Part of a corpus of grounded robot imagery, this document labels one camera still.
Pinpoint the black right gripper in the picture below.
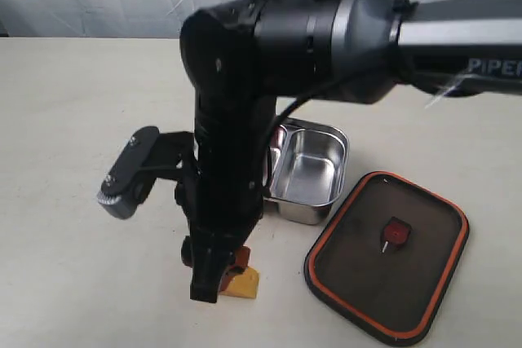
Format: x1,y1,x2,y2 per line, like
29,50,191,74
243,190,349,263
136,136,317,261
185,95,276,303

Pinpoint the yellow toy cheese wedge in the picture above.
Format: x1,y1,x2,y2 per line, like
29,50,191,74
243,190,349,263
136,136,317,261
219,267,259,299

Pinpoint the steel two-compartment lunch box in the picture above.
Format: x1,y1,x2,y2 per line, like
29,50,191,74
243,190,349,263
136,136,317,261
266,118,350,226

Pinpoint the dark transparent lid orange seal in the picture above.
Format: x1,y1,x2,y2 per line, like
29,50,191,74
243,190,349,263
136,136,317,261
303,171,470,347

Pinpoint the red toy sausage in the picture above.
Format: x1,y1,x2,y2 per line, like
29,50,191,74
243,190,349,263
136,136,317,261
181,236,250,303

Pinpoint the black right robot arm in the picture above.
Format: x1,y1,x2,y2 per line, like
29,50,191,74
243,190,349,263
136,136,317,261
179,0,521,303

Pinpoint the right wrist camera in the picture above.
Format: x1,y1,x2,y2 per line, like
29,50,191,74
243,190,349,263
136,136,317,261
96,126,160,220

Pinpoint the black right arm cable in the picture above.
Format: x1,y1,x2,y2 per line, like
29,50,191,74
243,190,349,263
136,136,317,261
232,0,462,198

